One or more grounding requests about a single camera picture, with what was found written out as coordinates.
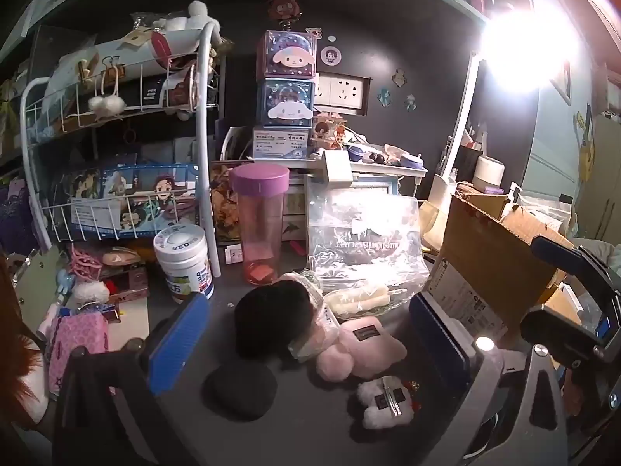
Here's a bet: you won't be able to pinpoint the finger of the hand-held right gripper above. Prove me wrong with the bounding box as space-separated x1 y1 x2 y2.
520 303 606 369
530 234 597 278

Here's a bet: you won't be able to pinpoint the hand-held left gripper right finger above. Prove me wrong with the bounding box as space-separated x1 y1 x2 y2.
410 294 568 466

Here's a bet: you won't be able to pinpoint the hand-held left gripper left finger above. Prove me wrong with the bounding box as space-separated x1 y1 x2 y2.
51 294 210 466

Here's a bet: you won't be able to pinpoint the black fluffy plush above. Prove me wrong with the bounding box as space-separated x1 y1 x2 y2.
235 274 317 361

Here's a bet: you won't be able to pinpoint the pink fluffy plush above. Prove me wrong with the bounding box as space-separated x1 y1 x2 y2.
315 315 408 382

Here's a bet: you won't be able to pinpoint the cardboard box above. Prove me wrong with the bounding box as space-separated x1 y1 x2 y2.
426 193 579 350

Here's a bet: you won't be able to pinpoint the black round cloth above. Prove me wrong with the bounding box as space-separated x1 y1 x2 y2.
202 362 279 422

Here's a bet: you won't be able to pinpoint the white supplement jar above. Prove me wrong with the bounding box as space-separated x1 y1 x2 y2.
153 226 215 304

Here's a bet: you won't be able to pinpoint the cream plush roll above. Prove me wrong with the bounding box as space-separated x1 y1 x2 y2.
323 285 392 321

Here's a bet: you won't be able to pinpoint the white fluffy hair clip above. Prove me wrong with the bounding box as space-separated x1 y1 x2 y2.
356 375 414 430

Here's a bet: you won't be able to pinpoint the pink patterned pouch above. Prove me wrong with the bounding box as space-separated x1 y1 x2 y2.
47 313 110 395

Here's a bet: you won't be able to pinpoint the white pompom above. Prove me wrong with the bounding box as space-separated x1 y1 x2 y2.
73 282 111 304

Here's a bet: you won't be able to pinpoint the white cylinder humidifier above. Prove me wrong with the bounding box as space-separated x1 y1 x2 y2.
473 155 508 193

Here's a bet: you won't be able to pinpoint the small clear plastic bag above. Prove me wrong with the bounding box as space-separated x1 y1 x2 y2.
286 272 341 363

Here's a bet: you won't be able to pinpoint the large clear plastic bag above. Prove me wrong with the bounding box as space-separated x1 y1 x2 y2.
305 193 430 292

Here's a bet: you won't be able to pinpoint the pink hair claw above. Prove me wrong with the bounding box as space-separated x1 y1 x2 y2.
69 245 106 282

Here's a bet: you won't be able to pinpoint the black pen holder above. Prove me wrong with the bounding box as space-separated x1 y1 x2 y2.
456 146 484 183

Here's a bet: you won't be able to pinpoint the pink tumbler with purple lid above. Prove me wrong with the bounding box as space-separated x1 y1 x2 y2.
229 164 290 286

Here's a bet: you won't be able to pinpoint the anime printed box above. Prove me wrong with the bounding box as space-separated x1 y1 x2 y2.
72 164 201 240

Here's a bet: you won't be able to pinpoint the reddish brown fur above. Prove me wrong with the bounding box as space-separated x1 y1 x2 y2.
0 252 49 425

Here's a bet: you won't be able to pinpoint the white desk lamp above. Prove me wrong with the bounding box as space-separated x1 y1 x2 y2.
427 7 576 214

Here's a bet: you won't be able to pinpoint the white desk riser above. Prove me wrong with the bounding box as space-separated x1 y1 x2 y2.
291 155 428 190

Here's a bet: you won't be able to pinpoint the white labelled box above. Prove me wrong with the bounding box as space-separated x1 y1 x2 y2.
252 126 312 160

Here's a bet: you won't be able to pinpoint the small cartoon figurines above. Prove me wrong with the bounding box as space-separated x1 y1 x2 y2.
313 115 351 151

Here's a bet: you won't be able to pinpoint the white hanging pompoms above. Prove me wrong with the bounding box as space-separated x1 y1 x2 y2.
88 95 128 120

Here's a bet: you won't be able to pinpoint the blue cartoon storage box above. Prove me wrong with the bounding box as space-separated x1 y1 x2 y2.
257 79 317 127

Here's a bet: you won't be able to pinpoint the white doll figure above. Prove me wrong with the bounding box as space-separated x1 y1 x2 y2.
187 1 225 37

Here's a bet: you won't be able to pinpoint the brown bobble figure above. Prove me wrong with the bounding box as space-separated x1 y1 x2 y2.
269 0 304 33

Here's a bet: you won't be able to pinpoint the white wire rack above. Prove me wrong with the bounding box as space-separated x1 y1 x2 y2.
19 23 221 254

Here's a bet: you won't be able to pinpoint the wall socket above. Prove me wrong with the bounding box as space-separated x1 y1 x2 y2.
314 73 371 113

